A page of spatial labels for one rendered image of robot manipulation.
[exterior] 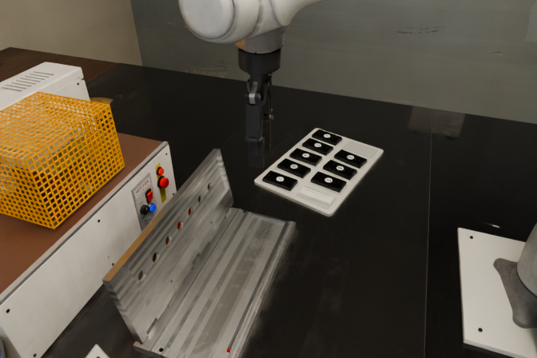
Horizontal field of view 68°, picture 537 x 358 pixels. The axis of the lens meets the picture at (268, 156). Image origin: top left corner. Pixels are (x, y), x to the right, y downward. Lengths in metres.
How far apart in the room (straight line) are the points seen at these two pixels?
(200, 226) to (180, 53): 2.61
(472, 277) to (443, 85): 2.08
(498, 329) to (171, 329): 0.67
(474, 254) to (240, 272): 0.58
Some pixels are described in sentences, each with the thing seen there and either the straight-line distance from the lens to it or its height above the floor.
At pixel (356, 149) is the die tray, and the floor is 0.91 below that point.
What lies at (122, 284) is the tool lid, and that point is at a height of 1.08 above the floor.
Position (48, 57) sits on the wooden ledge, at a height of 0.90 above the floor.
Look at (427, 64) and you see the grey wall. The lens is 2.97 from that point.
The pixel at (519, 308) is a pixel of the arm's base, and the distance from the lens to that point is 1.05.
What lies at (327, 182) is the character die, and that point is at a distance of 1.24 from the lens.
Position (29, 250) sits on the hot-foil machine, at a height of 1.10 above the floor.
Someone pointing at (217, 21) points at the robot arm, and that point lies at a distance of 0.47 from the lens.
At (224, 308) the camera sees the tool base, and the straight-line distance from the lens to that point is 0.93.
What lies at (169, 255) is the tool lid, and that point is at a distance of 0.91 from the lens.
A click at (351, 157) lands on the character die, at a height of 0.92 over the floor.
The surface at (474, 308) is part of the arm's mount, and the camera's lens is 1.03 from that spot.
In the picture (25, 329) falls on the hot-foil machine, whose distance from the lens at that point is 0.92.
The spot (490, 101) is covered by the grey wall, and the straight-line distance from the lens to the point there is 3.10.
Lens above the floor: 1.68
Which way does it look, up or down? 34 degrees down
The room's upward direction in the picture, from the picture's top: straight up
